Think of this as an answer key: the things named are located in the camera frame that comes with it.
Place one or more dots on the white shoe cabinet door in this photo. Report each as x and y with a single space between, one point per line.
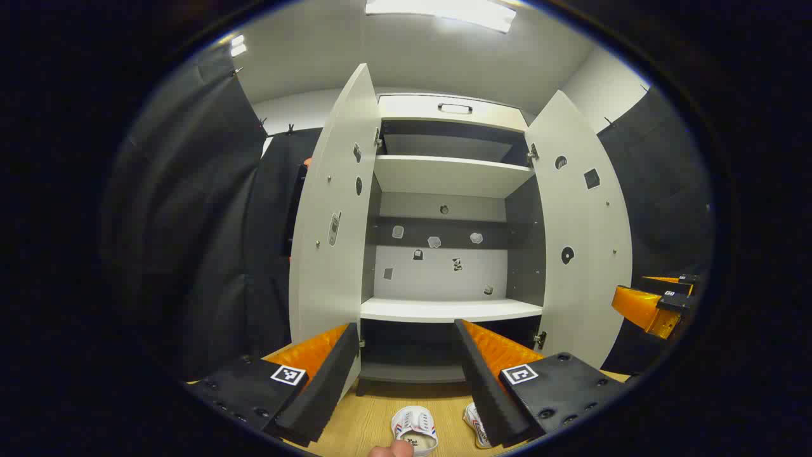
583 222
330 190

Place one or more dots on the white shoe cabinet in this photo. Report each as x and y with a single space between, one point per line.
444 273

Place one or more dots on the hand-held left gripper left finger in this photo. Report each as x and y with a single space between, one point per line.
330 387

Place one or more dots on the white cabinet drawer front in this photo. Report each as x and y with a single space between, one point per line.
412 111

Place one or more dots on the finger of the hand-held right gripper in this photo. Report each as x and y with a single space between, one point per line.
641 310
688 278

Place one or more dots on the small ceiling light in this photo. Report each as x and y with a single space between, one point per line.
238 46

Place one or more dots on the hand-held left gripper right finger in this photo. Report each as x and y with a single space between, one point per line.
482 393

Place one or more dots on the long ceiling light panel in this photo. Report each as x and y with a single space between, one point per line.
444 11

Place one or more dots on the white canvas shoe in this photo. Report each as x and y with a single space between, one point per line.
476 422
415 425

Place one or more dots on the white cabinet shelf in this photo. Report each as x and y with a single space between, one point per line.
444 310
444 176

